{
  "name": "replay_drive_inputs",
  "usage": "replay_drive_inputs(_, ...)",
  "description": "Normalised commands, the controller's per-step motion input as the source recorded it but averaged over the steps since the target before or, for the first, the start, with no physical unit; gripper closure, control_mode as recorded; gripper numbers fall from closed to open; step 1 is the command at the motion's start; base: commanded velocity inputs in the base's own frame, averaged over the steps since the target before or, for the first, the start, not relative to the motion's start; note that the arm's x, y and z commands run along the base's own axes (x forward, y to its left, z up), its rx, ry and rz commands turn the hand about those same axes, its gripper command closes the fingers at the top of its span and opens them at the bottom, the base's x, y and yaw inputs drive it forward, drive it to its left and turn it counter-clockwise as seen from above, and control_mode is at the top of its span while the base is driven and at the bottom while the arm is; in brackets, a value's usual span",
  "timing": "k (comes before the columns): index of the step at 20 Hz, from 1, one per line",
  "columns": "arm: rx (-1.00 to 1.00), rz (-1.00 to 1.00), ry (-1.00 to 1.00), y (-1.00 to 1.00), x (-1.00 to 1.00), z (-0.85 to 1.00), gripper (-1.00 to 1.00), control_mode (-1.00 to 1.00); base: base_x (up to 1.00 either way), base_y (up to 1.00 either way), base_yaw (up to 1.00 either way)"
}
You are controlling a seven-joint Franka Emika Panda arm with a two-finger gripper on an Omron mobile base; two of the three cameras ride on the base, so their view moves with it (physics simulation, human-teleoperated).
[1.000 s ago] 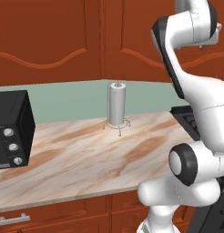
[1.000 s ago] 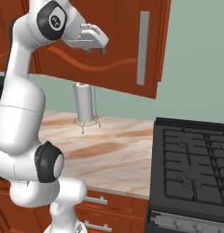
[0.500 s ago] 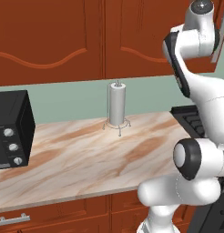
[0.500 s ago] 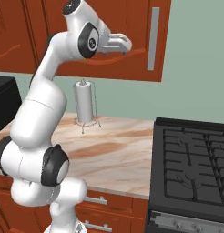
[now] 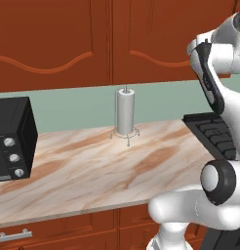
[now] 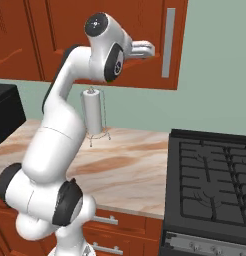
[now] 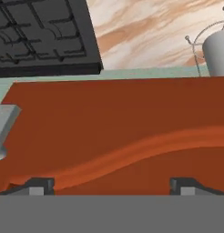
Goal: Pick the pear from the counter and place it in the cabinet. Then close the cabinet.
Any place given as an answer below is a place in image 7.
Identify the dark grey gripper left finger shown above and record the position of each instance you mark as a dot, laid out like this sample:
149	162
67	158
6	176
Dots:
41	185

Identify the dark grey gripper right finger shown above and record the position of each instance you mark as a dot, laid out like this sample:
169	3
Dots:
183	185

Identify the red-brown wooden cupboard front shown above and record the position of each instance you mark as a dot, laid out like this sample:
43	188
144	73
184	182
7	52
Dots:
117	121

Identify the grey cylindrical pot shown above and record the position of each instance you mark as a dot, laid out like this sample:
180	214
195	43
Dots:
217	54

